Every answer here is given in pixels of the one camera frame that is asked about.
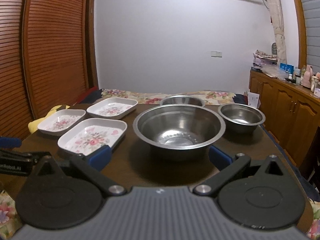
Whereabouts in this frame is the floral square plate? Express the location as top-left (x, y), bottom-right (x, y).
top-left (57, 118), bottom-right (127, 156)
top-left (37, 109), bottom-right (86, 137)
top-left (86, 97), bottom-right (138, 120)

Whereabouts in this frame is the medium steel bowl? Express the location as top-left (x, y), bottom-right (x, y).
top-left (159, 95), bottom-right (206, 107)

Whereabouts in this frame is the yellow plush toy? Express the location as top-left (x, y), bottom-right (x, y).
top-left (28, 105), bottom-right (70, 134)

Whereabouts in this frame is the small steel bowl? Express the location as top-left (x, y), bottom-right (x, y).
top-left (218, 103), bottom-right (266, 134)

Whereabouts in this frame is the wooden sideboard cabinet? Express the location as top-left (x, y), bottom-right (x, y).
top-left (249, 70), bottom-right (319, 167)

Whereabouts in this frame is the wooden louvered wardrobe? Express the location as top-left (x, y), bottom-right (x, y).
top-left (1, 0), bottom-right (98, 139)

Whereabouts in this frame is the white paper card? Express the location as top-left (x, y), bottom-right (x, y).
top-left (247, 92), bottom-right (261, 109)

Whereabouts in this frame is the large steel bowl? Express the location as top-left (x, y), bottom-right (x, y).
top-left (133, 104), bottom-right (226, 160)

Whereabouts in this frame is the floral bed blanket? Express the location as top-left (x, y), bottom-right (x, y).
top-left (95, 89), bottom-right (236, 106)

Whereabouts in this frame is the pink thermos bottle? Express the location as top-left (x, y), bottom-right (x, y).
top-left (302, 65), bottom-right (313, 89)

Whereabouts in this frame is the blue box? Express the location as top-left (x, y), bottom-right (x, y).
top-left (280, 63), bottom-right (294, 74)

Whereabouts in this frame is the stack of folded cloths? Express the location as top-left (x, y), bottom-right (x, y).
top-left (253, 50), bottom-right (278, 67)

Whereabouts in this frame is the beige curtain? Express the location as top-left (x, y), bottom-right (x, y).
top-left (267, 0), bottom-right (287, 66)

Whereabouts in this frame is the white wall switch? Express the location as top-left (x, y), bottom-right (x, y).
top-left (210, 51), bottom-right (222, 58)

